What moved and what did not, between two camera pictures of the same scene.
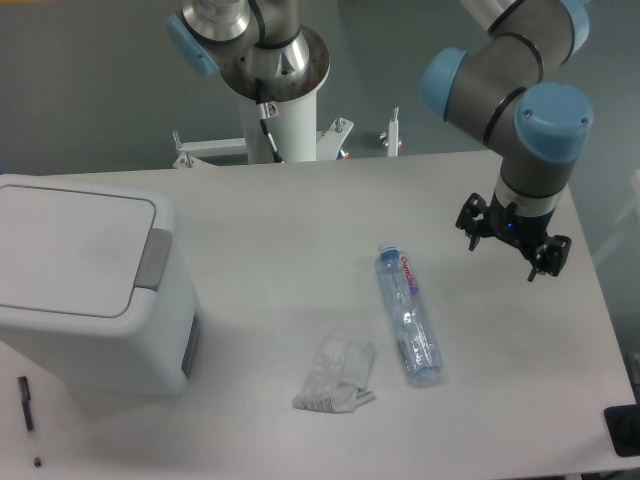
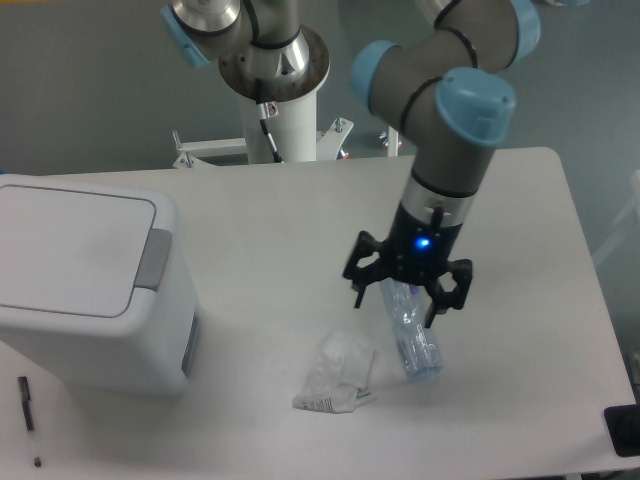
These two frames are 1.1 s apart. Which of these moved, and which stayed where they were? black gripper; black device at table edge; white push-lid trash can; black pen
Moved: black gripper
Stayed: black pen; black device at table edge; white push-lid trash can
